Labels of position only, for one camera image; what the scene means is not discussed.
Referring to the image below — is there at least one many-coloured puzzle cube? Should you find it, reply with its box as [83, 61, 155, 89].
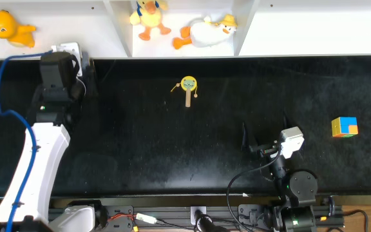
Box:
[330, 116, 359, 139]

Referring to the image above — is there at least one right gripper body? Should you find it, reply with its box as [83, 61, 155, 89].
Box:
[249, 140, 281, 159]

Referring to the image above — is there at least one black cable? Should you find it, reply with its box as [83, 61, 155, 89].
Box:
[226, 145, 283, 232]

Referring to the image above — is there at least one white shelf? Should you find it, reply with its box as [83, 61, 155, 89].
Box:
[0, 0, 371, 61]

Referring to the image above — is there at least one mounting rail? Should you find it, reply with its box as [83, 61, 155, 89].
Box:
[48, 195, 369, 232]

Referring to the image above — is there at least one yellow rattle drum toy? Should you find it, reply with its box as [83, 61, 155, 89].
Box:
[170, 75, 199, 108]

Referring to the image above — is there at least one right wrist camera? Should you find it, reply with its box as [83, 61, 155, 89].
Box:
[277, 126, 305, 160]

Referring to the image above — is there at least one yellow rubber duck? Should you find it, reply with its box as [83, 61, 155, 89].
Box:
[0, 9, 37, 48]

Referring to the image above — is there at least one yellow plush duck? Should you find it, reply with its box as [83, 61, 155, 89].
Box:
[129, 0, 172, 42]

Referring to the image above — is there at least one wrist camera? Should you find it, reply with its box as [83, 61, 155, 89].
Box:
[50, 42, 83, 77]
[277, 126, 305, 160]

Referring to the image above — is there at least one white plush duck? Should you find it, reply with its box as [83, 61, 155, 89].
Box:
[172, 13, 238, 50]

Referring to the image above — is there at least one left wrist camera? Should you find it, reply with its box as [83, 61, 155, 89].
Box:
[50, 42, 83, 77]

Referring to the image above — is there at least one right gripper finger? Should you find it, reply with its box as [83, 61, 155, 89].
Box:
[281, 113, 294, 131]
[240, 121, 258, 153]

